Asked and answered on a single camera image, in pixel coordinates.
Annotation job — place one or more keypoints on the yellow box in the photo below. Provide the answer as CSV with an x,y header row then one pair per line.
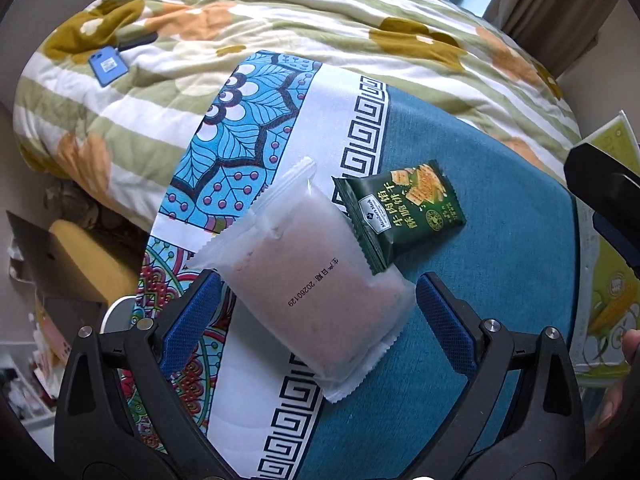
x,y
95,260

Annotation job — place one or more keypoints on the person's right hand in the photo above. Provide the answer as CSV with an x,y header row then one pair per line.
x,y
632,350

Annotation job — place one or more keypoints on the blue card tag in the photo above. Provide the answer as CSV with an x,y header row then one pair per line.
x,y
107,66

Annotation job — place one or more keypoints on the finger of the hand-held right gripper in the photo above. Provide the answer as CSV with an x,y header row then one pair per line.
x,y
610,185

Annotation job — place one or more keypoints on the floral quilt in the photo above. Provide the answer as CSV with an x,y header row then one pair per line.
x,y
300,10

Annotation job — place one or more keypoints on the dark green cracker packet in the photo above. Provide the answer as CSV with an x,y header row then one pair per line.
x,y
410,210

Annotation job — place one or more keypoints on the brown cardboard box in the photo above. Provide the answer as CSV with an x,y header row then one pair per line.
x,y
40,260

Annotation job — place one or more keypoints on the translucent white snack packet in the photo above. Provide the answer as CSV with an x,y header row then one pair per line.
x,y
310,280

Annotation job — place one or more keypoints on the blue patterned mat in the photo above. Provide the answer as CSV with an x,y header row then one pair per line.
x,y
475,210

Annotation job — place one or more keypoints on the green cardboard box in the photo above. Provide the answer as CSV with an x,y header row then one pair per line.
x,y
610,310

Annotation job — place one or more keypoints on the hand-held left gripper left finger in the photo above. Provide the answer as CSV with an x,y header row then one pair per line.
x,y
185,330

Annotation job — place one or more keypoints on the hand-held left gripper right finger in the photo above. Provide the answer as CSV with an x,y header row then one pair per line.
x,y
445,325

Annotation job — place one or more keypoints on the beige curtain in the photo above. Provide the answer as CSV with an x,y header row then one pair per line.
x,y
550,10

